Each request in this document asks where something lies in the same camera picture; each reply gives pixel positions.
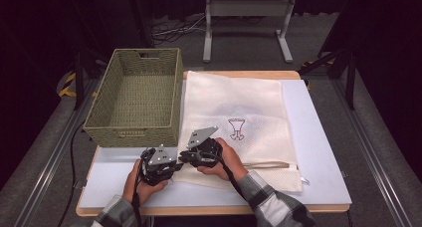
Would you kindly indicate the cream mesh laundry bag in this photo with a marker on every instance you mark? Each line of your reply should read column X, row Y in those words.
column 239, row 94

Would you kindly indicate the black stand frame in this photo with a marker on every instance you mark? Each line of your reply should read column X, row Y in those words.
column 350, row 87

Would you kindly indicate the wooden table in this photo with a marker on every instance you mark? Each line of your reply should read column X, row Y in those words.
column 245, row 74

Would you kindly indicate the grey metal stand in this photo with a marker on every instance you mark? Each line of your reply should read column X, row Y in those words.
column 247, row 8

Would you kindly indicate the person's left hand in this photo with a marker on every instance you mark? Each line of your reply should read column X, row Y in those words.
column 136, row 190

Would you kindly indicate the person's right hand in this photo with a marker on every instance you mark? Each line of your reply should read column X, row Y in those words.
column 230, row 164

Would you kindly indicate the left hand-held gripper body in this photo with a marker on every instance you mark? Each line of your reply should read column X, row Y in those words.
column 159, row 157

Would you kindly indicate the yellow black striped tape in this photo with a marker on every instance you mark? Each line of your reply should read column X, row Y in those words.
column 68, row 92

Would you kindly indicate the black stand post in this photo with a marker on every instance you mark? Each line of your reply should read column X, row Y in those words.
column 79, row 81

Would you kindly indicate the aluminium floor rail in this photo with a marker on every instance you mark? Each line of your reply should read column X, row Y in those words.
column 375, row 167
column 49, row 167

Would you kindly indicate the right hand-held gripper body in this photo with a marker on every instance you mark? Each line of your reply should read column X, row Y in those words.
column 202, row 137

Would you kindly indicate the green woven basket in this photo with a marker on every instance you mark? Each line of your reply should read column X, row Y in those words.
column 139, row 97

